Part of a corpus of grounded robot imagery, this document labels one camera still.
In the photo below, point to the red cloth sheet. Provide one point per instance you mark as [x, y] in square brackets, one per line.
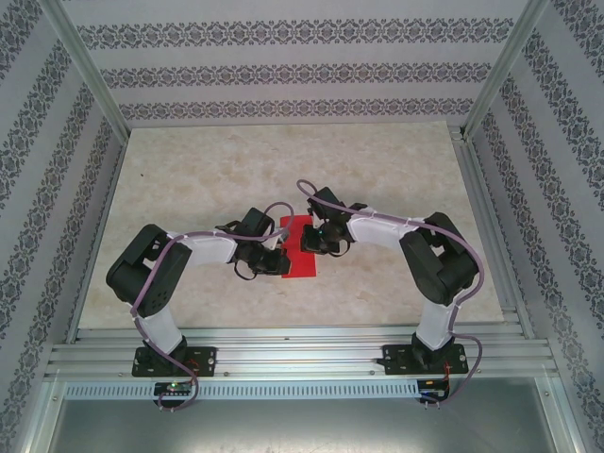
[302, 266]

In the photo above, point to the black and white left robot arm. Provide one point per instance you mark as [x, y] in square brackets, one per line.
[146, 273]

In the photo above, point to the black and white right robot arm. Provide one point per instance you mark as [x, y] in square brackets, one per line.
[439, 264]

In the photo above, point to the grey sheet metal panel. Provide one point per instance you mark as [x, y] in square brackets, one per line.
[302, 424]

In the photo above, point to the circuit board with green light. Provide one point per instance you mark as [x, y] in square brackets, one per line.
[174, 388]

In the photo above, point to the small dark circuit board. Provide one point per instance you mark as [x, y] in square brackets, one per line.
[431, 390]

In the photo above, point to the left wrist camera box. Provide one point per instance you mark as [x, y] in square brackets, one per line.
[279, 238]

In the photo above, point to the aluminium mounting rail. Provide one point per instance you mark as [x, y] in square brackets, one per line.
[302, 354]

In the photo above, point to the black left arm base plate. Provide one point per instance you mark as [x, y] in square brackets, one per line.
[205, 361]

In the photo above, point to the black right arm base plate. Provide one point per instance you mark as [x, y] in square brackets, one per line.
[396, 359]

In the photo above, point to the wide aluminium table side rail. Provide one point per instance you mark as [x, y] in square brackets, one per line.
[474, 189]

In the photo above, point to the thin aluminium table side rail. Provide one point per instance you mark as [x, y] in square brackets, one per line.
[110, 189]

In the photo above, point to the aluminium frame post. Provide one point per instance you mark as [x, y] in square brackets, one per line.
[507, 71]
[85, 71]

